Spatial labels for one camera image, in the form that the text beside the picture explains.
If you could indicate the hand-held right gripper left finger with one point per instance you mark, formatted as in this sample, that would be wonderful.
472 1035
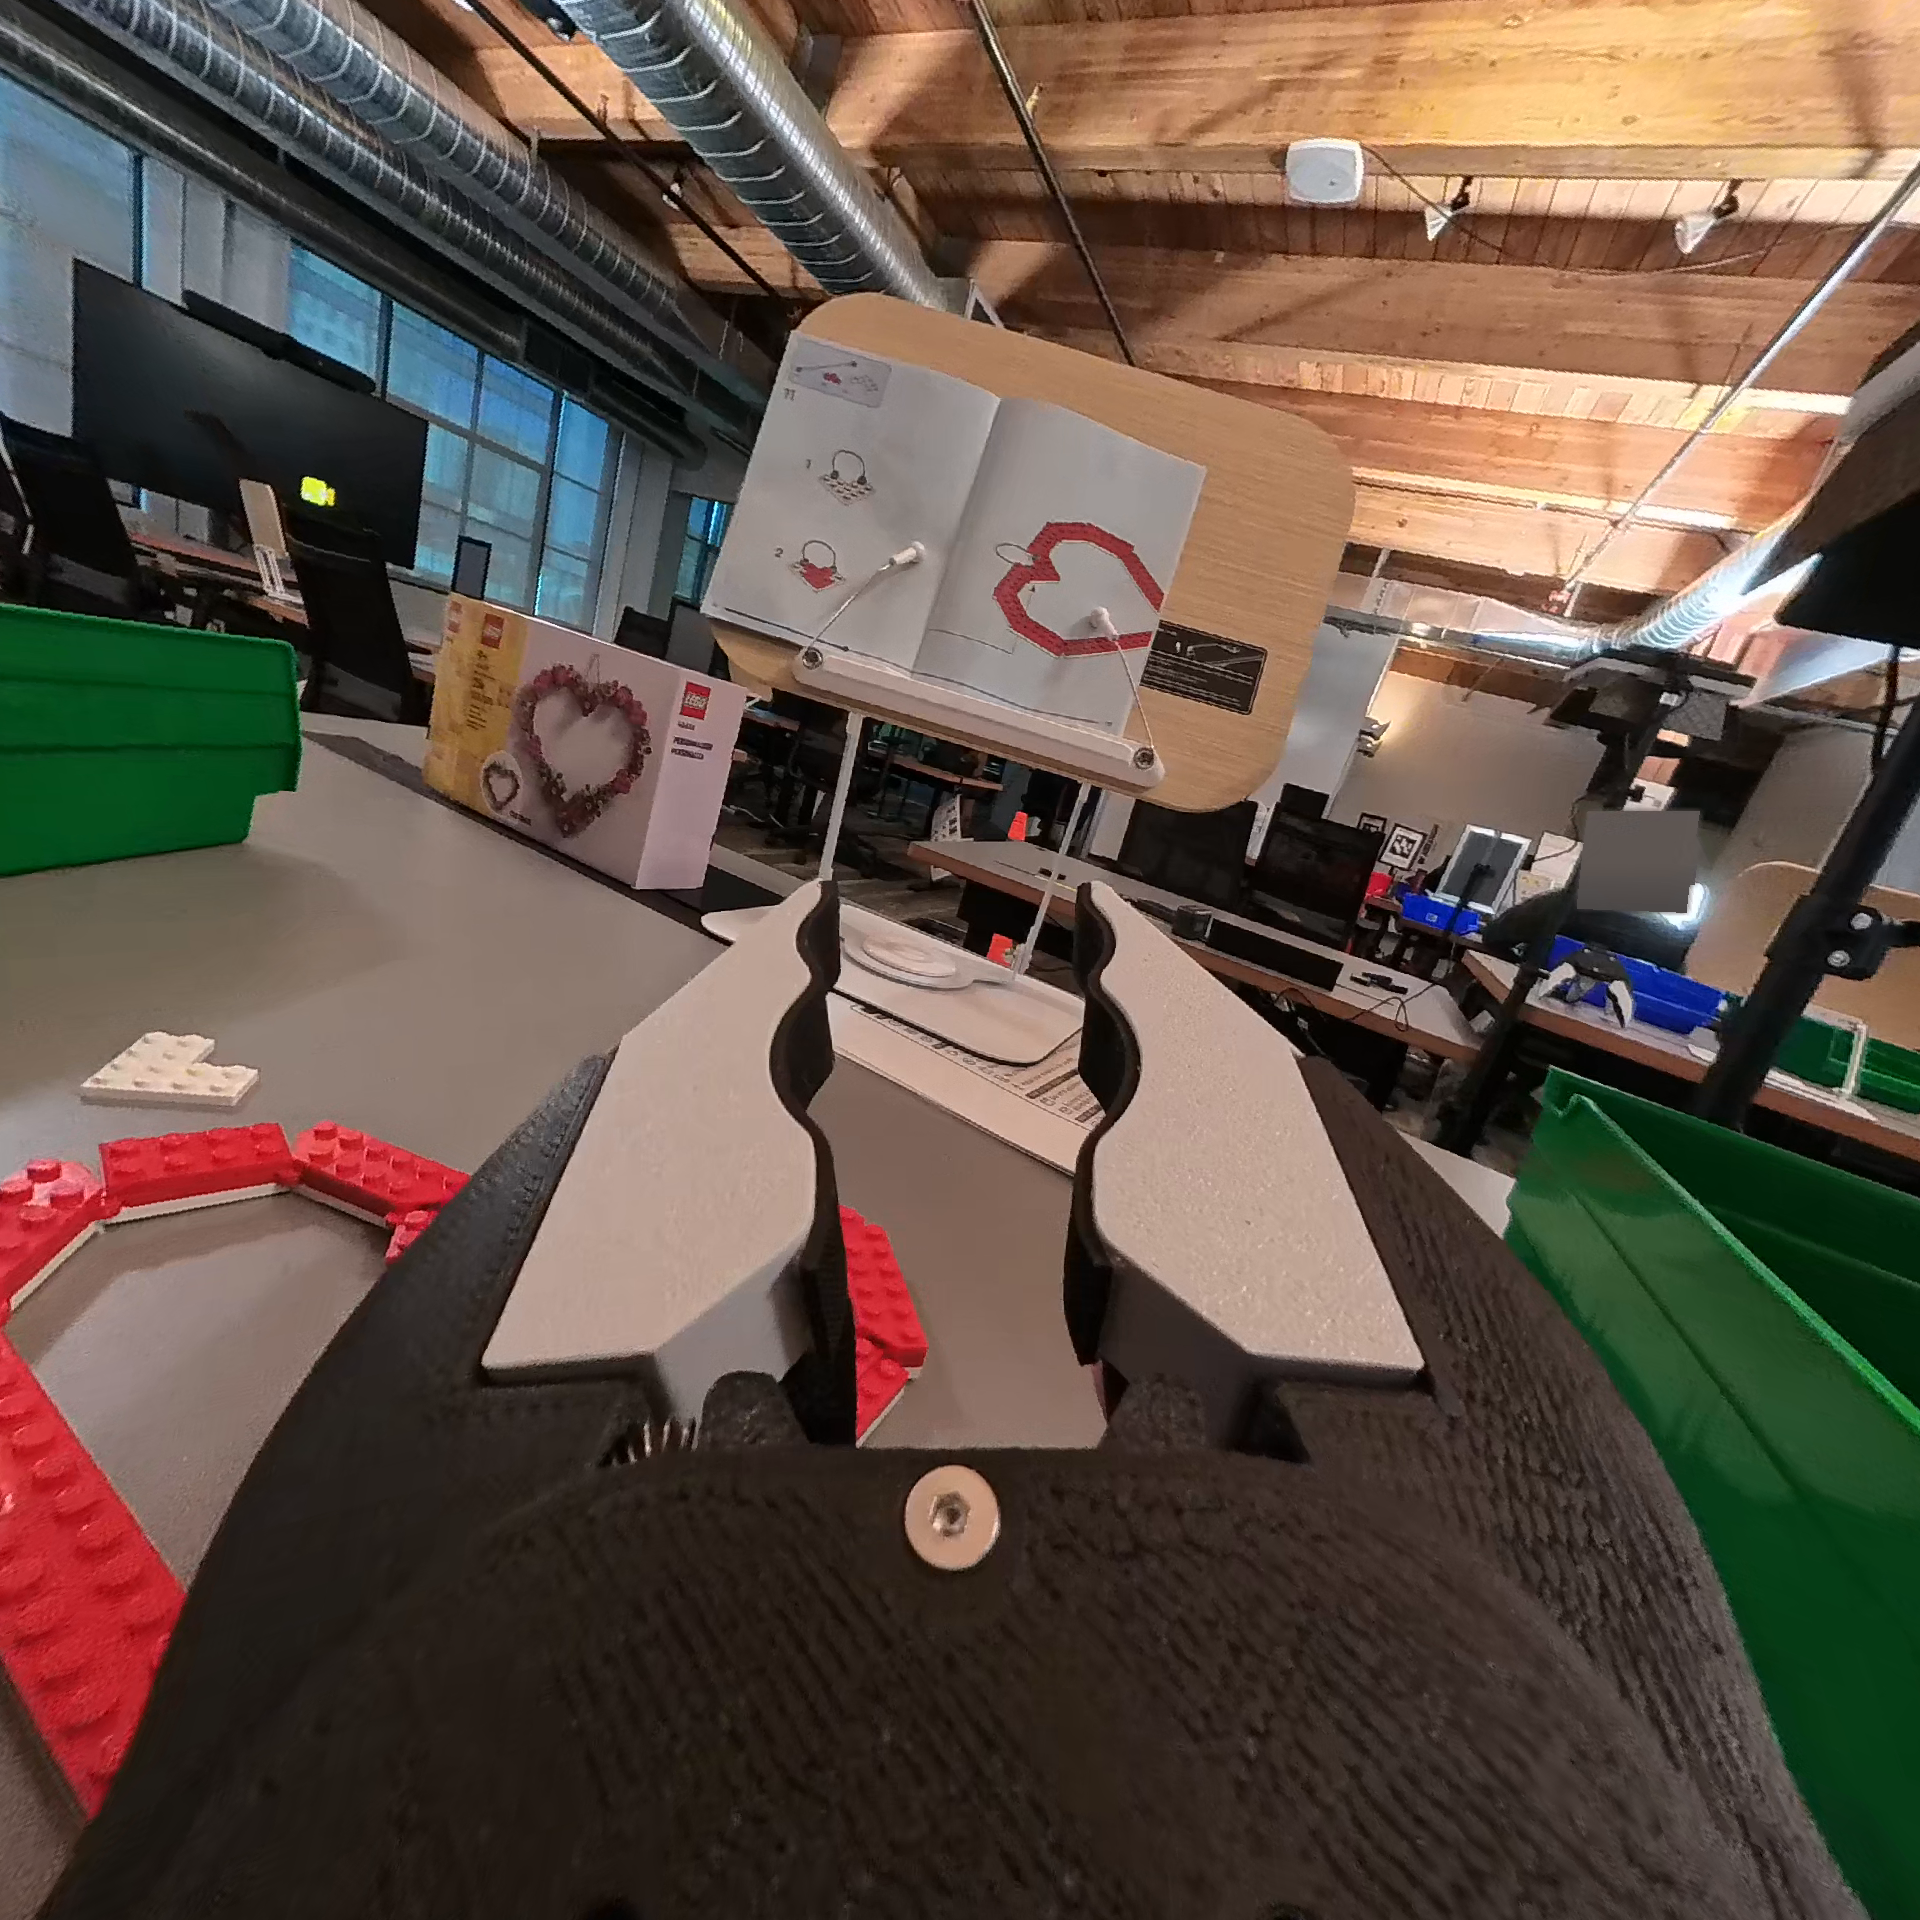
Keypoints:
675 1202

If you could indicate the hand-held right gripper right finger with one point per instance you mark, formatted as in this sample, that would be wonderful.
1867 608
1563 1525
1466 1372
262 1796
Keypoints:
1243 1202

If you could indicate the white lego set box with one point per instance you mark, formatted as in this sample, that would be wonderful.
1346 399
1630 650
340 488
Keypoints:
675 820

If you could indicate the white lego plate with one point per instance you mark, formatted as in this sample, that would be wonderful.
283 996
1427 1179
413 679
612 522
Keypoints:
158 1068

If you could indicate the long grey work table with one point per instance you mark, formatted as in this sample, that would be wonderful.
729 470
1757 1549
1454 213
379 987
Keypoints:
1381 1013

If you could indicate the white paper sheet red label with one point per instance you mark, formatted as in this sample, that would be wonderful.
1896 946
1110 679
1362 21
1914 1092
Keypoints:
990 1107

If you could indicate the black claw gripper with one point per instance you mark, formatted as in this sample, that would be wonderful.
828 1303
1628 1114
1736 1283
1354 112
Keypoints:
1588 984

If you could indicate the wooden work table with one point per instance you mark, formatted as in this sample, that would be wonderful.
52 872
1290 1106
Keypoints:
1650 1050

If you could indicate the blue plastic bin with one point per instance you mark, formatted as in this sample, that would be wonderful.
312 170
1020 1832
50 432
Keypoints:
1664 990

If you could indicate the small green plastic bin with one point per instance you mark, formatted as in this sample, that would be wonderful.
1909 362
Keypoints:
1821 1059

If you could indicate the black tripod stand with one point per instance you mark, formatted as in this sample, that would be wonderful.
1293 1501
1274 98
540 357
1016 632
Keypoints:
1798 960

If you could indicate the wooden book stand white base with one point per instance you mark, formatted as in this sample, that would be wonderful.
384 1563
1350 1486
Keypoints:
1275 510

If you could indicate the open instruction booklet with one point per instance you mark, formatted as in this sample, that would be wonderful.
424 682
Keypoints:
885 466

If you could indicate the large black screen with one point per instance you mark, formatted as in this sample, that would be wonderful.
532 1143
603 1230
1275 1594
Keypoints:
253 422

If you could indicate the dark overhead board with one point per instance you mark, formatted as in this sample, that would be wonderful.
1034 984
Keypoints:
1861 540

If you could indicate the ceiling spot lamp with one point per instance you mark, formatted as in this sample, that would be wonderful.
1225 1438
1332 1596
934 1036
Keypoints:
1441 219
1693 230

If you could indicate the white ceiling access point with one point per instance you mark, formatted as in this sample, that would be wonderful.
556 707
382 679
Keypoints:
1323 172

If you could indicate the red lego heart frame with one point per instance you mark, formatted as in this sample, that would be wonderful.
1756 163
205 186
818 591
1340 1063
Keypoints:
194 1163

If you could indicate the large silver air duct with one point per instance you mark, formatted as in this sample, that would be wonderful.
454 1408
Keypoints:
763 136

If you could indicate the grey ribbed air duct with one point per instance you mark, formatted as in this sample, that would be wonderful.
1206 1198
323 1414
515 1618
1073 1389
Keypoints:
451 136

